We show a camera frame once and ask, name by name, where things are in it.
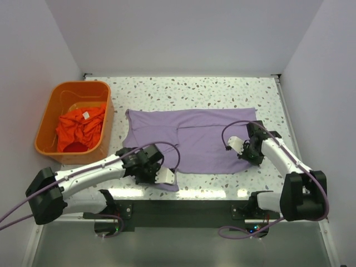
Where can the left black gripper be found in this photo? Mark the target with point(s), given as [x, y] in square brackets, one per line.
[156, 167]

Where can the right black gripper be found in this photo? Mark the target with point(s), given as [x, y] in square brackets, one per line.
[256, 162]

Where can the purple t shirt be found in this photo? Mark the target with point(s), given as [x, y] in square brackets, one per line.
[194, 139]

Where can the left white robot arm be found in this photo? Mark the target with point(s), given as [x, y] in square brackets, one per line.
[51, 194]

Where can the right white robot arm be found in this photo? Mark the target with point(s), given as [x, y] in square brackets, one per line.
[304, 192]

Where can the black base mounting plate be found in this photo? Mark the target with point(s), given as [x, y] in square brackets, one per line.
[178, 214]

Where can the orange t shirt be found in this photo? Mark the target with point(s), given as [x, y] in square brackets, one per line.
[80, 130]

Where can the orange plastic bin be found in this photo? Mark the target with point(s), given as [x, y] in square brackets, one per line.
[66, 97]

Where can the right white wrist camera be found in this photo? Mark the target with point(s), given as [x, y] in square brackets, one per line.
[235, 143]

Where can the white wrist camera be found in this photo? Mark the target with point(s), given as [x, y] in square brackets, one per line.
[165, 176]
[235, 143]

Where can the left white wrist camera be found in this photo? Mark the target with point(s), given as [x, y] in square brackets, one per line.
[165, 176]

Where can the aluminium frame rail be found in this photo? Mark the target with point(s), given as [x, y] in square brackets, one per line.
[303, 207]

